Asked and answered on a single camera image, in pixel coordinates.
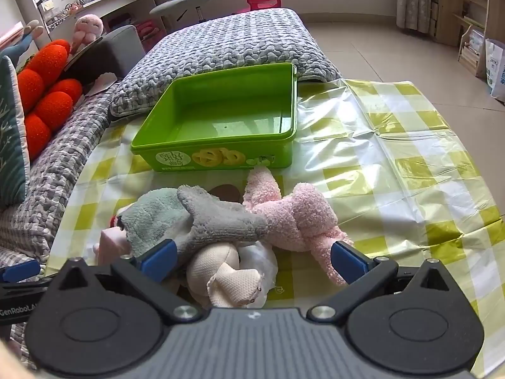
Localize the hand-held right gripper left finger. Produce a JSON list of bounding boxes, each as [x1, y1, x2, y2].
[[49, 239, 206, 322]]

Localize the white plastic bag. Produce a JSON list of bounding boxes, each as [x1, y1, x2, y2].
[[237, 243, 279, 297]]

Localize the grey patterned curtain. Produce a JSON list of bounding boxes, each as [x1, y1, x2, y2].
[[395, 0, 432, 34]]

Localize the pale green terry plush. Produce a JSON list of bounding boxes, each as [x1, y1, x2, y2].
[[118, 189, 191, 262]]

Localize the red and white santa plush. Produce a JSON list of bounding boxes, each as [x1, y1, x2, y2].
[[110, 204, 137, 230]]

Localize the pink sponge block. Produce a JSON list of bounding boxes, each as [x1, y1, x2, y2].
[[97, 229, 133, 266]]

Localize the pink fabric item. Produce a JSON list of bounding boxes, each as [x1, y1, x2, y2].
[[136, 20, 164, 42]]

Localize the pink octopus plush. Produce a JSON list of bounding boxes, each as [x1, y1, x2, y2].
[[71, 14, 104, 46]]

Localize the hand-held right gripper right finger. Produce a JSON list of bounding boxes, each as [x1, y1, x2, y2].
[[310, 241, 460, 322]]

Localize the grey checked quilted sofa cover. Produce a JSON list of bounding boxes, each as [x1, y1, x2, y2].
[[0, 83, 121, 348]]

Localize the beige plush toy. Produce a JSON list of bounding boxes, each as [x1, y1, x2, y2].
[[186, 243, 263, 309]]

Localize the green plastic box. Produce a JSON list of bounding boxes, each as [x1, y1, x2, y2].
[[131, 62, 298, 171]]

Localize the white printed paper bag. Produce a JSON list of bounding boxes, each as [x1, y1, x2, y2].
[[484, 39, 505, 105]]

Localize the brown soft item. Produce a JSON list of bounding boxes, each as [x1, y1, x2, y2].
[[208, 183, 242, 205]]

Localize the teal leaf-print cushion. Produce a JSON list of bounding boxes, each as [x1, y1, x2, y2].
[[0, 55, 31, 208]]

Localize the yellow-green checked plastic tablecloth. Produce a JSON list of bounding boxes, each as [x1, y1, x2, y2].
[[45, 79, 505, 376]]

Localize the grey quilted cushion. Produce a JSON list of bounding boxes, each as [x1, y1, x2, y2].
[[108, 8, 343, 121]]

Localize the white paper sheet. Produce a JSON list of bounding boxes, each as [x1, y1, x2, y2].
[[83, 72, 119, 96]]

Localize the grey shark plush toy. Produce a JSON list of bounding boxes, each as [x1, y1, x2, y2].
[[177, 185, 273, 259]]

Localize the pink plush toy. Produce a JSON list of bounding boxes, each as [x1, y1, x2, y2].
[[242, 166, 354, 287]]

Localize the wooden desk shelf unit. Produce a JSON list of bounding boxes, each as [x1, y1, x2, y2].
[[428, 0, 505, 60]]

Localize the blue rabbit plush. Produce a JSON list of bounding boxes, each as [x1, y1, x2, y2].
[[0, 20, 44, 68]]

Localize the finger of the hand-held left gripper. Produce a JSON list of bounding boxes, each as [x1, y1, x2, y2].
[[0, 260, 53, 294]]

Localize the orange bumpy plush pillow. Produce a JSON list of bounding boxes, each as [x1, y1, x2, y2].
[[16, 39, 83, 162]]

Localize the low wooden book rack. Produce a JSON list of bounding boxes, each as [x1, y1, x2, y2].
[[454, 16, 489, 80]]

